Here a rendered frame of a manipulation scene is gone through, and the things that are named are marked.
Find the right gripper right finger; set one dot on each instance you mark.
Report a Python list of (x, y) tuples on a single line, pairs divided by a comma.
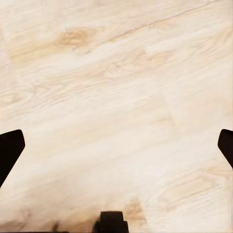
[(225, 144)]

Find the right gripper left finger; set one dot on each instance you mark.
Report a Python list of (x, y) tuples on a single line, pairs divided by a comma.
[(12, 145)]

